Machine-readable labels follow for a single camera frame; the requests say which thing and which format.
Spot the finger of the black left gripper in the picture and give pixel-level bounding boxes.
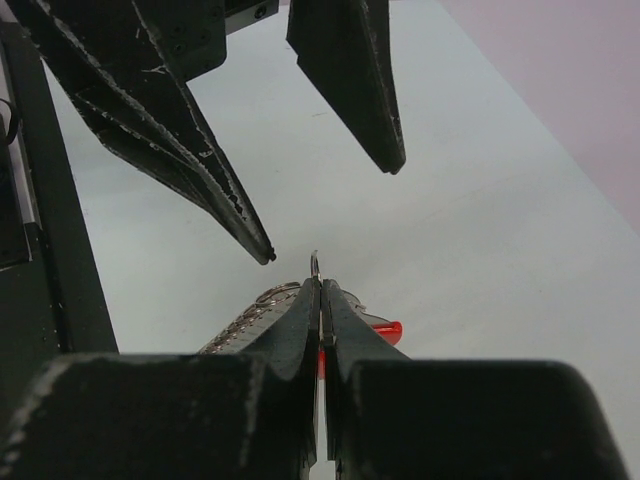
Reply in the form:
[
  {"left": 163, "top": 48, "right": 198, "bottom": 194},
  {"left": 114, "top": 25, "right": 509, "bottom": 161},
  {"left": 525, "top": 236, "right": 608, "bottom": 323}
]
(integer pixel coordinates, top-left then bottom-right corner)
[{"left": 287, "top": 0, "right": 406, "bottom": 174}]

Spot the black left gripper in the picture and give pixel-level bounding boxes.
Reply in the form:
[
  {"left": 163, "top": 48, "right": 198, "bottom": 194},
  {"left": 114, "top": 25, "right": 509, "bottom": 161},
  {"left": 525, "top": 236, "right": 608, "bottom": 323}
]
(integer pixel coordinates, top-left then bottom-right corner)
[{"left": 9, "top": 0, "right": 279, "bottom": 263}]

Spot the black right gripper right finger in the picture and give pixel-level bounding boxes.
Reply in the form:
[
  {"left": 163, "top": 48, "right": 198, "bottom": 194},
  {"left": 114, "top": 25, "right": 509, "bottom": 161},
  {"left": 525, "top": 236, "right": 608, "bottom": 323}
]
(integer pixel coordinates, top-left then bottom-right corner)
[{"left": 321, "top": 280, "right": 628, "bottom": 479}]

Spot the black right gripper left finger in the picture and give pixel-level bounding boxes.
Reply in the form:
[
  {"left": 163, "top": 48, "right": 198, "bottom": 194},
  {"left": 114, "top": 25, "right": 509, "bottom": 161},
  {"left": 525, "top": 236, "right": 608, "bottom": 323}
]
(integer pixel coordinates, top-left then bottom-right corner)
[{"left": 0, "top": 277, "right": 321, "bottom": 480}]

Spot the black mounting base plate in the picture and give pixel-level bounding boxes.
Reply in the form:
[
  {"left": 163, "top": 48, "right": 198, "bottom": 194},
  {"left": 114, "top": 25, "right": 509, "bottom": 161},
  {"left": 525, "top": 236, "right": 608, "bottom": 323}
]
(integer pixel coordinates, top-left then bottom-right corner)
[{"left": 1, "top": 22, "right": 118, "bottom": 424}]

